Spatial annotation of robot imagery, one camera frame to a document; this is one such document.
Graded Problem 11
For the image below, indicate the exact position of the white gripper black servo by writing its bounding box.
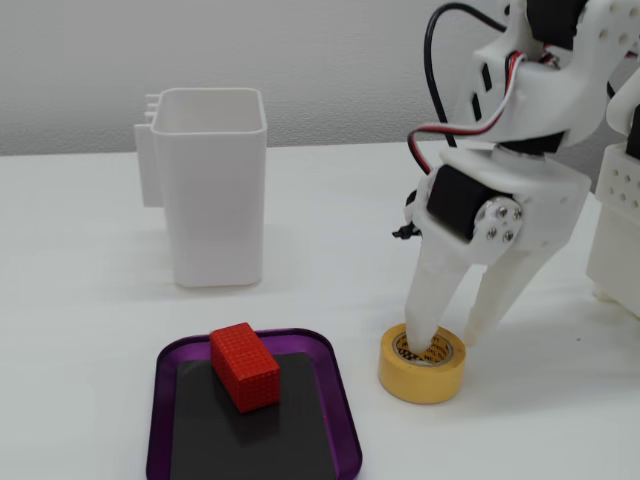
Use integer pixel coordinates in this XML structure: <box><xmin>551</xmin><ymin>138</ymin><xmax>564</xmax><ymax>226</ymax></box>
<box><xmin>403</xmin><ymin>143</ymin><xmax>590</xmax><ymax>355</ymax></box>

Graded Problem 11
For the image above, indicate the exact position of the yellow masking tape roll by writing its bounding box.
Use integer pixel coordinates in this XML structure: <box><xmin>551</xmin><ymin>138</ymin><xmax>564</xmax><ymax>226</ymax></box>
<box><xmin>377</xmin><ymin>323</ymin><xmax>467</xmax><ymax>405</ymax></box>

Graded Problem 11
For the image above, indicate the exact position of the black zip tie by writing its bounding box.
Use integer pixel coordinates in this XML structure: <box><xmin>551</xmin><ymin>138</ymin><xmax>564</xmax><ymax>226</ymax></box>
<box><xmin>391</xmin><ymin>219</ymin><xmax>424</xmax><ymax>240</ymax></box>

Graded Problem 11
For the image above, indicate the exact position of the red textured block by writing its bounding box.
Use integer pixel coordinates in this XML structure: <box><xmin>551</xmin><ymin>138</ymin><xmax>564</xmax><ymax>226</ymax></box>
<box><xmin>208</xmin><ymin>322</ymin><xmax>281</xmax><ymax>414</ymax></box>

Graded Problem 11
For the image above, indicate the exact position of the white plastic container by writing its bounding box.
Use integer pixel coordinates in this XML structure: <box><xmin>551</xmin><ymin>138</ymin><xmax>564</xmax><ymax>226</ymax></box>
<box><xmin>133</xmin><ymin>87</ymin><xmax>267</xmax><ymax>289</ymax></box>

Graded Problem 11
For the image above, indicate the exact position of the purple metal tray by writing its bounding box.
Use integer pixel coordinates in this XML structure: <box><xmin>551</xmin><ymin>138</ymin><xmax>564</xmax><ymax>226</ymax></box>
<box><xmin>145</xmin><ymin>327</ymin><xmax>364</xmax><ymax>480</ymax></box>

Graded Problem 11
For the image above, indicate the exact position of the red white black wire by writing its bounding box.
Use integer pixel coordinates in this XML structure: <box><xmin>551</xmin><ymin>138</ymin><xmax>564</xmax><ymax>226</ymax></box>
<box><xmin>407</xmin><ymin>49</ymin><xmax>531</xmax><ymax>176</ymax></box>

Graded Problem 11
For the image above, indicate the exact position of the black cable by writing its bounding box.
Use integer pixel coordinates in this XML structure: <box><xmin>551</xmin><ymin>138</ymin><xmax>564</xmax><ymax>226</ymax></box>
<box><xmin>423</xmin><ymin>2</ymin><xmax>506</xmax><ymax>149</ymax></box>

